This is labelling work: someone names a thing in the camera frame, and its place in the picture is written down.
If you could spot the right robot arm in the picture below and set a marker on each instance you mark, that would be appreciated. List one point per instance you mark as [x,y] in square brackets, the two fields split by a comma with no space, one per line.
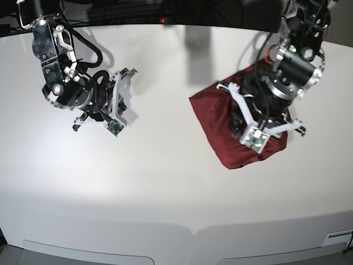
[65,57]

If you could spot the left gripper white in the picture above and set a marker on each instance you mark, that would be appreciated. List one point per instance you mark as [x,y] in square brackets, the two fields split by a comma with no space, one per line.
[244,115]

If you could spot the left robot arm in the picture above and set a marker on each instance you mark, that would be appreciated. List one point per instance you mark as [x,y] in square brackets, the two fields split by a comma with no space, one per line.
[297,63]

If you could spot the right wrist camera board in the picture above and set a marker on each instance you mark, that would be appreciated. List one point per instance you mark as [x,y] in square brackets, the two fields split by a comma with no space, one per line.
[115,127]

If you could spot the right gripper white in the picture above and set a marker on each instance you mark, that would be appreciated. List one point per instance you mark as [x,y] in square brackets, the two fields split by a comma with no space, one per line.
[104,101]

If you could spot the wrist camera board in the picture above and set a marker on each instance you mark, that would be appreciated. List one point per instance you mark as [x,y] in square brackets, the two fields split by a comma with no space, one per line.
[115,127]
[254,138]

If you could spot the dark red long-sleeve shirt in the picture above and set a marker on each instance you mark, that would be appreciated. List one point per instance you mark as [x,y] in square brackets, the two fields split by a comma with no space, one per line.
[212,108]

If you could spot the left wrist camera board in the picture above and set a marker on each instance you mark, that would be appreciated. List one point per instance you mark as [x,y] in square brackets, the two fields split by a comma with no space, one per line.
[254,138]

